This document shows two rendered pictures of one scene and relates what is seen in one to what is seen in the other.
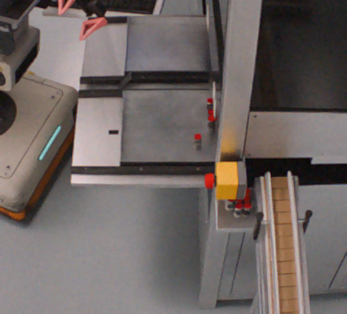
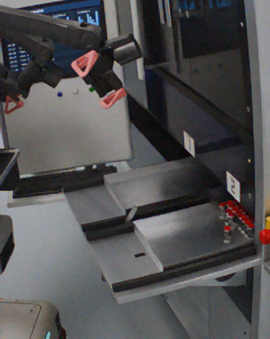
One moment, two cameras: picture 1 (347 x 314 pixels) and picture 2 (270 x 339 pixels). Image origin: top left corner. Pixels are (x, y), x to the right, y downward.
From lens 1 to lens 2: 85 cm
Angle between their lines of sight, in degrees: 31
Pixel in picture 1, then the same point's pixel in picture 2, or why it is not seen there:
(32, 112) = (16, 325)
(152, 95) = (163, 221)
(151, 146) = (184, 254)
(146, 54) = (137, 199)
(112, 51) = (102, 205)
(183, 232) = not seen: outside the picture
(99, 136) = (127, 260)
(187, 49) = (173, 187)
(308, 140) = not seen: outside the picture
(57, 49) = (11, 292)
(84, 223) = not seen: outside the picture
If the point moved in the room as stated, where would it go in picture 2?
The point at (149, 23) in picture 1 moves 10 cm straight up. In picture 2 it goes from (126, 180) to (123, 152)
